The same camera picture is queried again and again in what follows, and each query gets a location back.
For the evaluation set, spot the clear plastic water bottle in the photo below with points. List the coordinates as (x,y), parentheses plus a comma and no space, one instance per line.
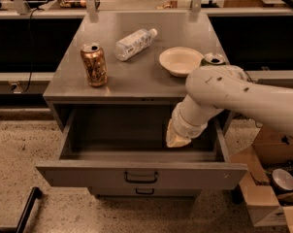
(134,43)

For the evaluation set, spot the white bowl in box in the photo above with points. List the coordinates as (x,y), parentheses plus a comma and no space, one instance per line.
(282,180)

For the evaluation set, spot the grey top drawer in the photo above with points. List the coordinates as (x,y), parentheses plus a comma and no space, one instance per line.
(111,146)

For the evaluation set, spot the black metal stand leg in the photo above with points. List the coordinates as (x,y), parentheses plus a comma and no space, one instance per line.
(35,194)

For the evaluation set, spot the grey drawer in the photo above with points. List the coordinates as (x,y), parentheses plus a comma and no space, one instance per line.
(146,192)
(111,146)

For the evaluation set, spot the orange soda can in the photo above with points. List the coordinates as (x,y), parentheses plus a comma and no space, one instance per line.
(93,58)

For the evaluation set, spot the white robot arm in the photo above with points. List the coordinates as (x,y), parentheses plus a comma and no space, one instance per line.
(213,89)

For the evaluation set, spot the grey drawer cabinet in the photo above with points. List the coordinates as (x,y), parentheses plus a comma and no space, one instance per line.
(140,80)

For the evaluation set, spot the grey bottom drawer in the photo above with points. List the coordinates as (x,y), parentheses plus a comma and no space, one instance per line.
(146,192)

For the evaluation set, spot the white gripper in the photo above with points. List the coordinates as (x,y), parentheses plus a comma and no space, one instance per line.
(184,125)

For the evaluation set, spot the cardboard box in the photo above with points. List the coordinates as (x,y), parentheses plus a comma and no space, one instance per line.
(268,148)

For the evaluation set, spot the green soda can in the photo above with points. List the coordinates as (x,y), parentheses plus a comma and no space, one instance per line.
(213,59)

